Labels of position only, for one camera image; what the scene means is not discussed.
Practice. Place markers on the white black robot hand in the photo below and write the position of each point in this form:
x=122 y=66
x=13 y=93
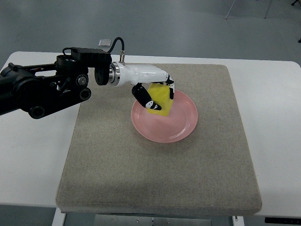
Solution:
x=137 y=75

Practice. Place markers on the yellow block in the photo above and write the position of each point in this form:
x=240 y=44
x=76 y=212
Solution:
x=160 y=94

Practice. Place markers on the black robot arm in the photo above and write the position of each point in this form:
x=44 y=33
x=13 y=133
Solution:
x=41 y=90

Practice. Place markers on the pink plate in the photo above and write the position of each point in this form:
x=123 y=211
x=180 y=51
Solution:
x=180 y=122

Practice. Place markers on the silver floor outlet box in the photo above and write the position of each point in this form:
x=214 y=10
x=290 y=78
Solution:
x=104 y=43

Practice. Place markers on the beige fabric mat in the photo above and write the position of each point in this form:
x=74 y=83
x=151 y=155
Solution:
x=111 y=168

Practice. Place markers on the metal table frame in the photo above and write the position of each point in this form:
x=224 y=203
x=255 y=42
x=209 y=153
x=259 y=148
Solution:
x=115 y=220

